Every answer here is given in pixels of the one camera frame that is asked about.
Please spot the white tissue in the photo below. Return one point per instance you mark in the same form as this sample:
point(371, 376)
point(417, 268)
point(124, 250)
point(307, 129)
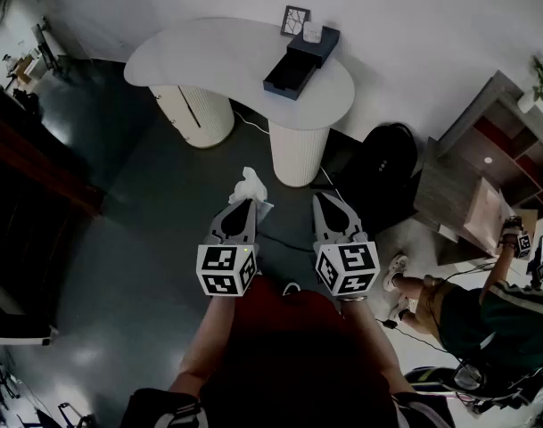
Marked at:
point(249, 187)

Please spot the grey wooden shelf cabinet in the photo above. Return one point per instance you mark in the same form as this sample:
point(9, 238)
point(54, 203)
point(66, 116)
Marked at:
point(454, 181)

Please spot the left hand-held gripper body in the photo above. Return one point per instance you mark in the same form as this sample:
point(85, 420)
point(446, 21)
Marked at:
point(226, 270)

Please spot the person's black striped sleeve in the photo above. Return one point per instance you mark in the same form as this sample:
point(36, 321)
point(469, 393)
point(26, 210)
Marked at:
point(425, 413)
point(164, 410)

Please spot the person's black striped left sleeve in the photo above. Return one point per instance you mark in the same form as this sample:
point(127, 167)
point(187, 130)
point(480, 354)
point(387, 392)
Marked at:
point(164, 410)

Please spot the dark wooden cabinet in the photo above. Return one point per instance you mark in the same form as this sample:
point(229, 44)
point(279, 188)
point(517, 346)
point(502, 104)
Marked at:
point(26, 194)

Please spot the person's red top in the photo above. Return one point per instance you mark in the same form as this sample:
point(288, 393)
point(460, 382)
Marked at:
point(293, 355)

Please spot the dark picture frame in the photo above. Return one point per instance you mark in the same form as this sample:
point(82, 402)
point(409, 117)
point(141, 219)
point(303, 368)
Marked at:
point(295, 19)

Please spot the black backpack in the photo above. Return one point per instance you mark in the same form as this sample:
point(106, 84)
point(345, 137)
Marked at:
point(378, 176)

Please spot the dark teal drawer box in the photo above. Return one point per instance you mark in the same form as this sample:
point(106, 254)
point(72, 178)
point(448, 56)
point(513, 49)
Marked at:
point(298, 63)

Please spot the potted green plant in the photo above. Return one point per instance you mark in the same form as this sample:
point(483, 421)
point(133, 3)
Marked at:
point(540, 78)

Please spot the person's left forearm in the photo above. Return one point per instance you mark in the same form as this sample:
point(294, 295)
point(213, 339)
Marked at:
point(206, 341)

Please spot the person's black striped right sleeve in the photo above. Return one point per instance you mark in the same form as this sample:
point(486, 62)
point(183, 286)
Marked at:
point(425, 413)

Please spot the person's right forearm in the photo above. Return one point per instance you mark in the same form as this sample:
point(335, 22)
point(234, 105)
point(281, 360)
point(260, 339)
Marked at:
point(373, 346)

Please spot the white table with fluted legs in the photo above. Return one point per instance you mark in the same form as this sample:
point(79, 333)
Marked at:
point(217, 56)

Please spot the white tooth-shaped container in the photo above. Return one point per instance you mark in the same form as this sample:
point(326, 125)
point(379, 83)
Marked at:
point(312, 32)

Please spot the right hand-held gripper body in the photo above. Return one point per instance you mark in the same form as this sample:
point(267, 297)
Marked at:
point(347, 265)

